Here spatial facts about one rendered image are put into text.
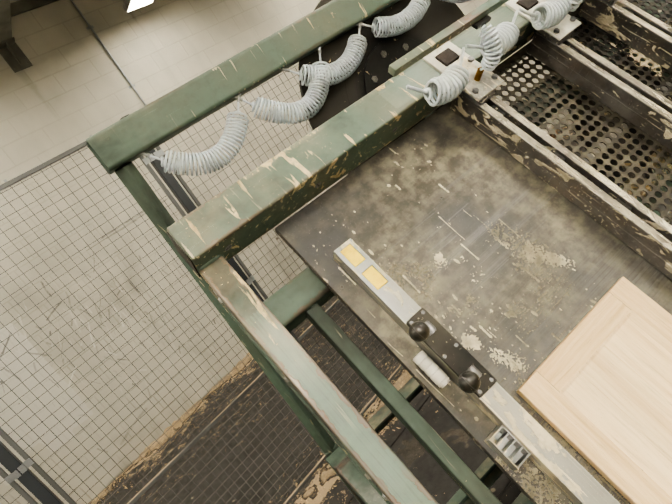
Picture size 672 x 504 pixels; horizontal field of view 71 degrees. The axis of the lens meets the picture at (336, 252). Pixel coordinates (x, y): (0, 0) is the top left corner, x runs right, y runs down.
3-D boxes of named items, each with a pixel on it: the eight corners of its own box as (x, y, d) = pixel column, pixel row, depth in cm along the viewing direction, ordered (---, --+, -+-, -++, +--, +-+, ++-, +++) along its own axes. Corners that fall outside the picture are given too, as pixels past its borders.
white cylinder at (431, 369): (411, 361, 97) (439, 391, 95) (413, 357, 95) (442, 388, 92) (421, 352, 98) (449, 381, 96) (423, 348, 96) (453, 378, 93)
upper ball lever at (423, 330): (429, 341, 96) (417, 347, 84) (416, 327, 97) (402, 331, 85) (442, 328, 96) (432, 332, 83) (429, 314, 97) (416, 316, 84)
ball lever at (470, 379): (474, 386, 92) (468, 400, 80) (460, 371, 94) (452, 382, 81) (488, 373, 92) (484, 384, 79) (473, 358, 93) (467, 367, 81)
